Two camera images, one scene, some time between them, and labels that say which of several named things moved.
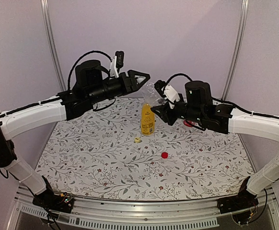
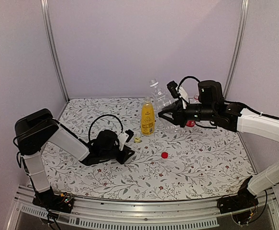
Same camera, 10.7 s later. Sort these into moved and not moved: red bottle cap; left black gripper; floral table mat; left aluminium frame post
Moved: left black gripper
Not moved: red bottle cap; floral table mat; left aluminium frame post
